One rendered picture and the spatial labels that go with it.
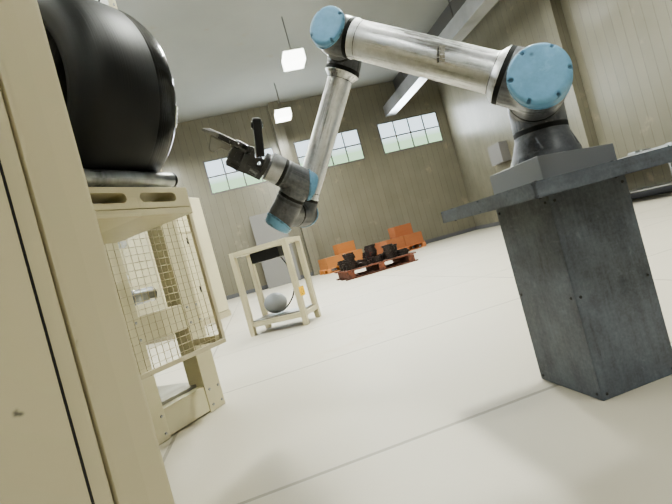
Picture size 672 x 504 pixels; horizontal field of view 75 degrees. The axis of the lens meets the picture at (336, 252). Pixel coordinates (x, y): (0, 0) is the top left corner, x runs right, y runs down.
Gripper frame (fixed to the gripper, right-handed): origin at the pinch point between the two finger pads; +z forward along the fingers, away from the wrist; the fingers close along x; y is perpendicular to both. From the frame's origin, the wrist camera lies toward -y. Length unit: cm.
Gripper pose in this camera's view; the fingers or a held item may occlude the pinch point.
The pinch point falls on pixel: (207, 128)
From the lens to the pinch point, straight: 138.6
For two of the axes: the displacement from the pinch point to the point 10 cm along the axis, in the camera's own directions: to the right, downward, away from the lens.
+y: -4.4, 8.8, 1.6
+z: -8.6, -3.7, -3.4
